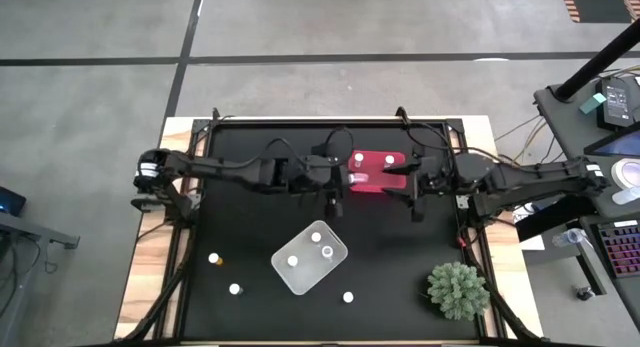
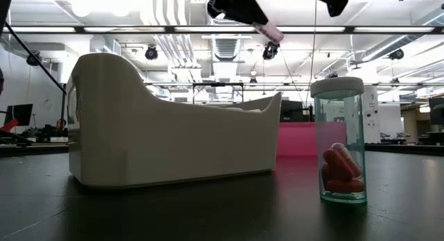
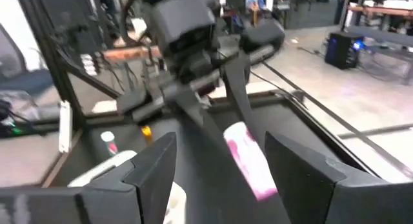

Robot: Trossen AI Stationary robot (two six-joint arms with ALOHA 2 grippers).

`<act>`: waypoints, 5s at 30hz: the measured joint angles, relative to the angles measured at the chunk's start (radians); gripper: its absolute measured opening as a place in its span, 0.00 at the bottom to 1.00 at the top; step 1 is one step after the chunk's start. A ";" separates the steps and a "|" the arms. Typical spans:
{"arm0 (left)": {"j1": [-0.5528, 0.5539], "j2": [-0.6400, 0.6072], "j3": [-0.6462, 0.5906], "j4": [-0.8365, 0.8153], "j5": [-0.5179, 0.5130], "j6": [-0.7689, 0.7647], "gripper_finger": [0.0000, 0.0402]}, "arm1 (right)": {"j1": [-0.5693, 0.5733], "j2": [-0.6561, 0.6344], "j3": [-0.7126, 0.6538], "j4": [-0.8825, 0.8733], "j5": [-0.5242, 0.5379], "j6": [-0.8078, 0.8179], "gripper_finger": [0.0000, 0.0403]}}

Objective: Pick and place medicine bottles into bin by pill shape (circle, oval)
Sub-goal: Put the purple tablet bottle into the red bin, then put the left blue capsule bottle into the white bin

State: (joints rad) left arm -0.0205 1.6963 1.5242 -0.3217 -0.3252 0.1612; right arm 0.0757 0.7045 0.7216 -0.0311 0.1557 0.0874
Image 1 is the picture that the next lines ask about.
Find black table mat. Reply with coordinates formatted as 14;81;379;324
180;120;482;341

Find white tape roll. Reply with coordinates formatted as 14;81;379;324
610;157;640;191

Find black controller box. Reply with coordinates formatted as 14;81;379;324
514;194;597;243

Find black aluminium table frame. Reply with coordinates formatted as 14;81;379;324
112;106;546;347

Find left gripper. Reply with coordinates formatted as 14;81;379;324
295;154;354;219

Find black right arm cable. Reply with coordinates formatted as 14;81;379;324
402;119;457;163

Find white cylinder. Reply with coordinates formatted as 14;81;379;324
612;185;640;206

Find black power adapter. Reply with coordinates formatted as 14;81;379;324
595;76;636;132

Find dark device blue light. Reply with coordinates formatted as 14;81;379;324
0;185;27;217

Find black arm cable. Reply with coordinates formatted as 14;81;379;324
402;119;457;163
219;126;357;171

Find red tube rack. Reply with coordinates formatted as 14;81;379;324
348;149;407;194

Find backlit keyboard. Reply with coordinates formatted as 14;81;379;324
597;220;640;279

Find grey side desk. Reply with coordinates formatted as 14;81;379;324
532;69;640;223

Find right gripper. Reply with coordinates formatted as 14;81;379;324
382;154;459;223

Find clear plastic bin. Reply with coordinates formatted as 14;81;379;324
270;219;349;297

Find clear plastic water bottle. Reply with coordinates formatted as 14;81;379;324
551;227;589;248

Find black pole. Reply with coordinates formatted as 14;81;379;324
553;19;640;102

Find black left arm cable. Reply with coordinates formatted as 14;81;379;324
219;126;357;171

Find white paper sheet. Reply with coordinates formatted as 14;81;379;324
512;201;546;252

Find green artificial plant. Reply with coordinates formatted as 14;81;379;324
426;260;492;322

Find black flat monitor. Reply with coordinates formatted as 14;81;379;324
583;129;640;158

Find black mat orange striped edges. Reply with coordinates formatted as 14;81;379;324
558;0;640;24

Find dark keyboard desk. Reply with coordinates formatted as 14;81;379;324
579;214;640;333

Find grey metal stand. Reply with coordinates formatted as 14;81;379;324
0;211;81;347

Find small teal box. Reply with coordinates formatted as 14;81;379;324
578;92;608;115

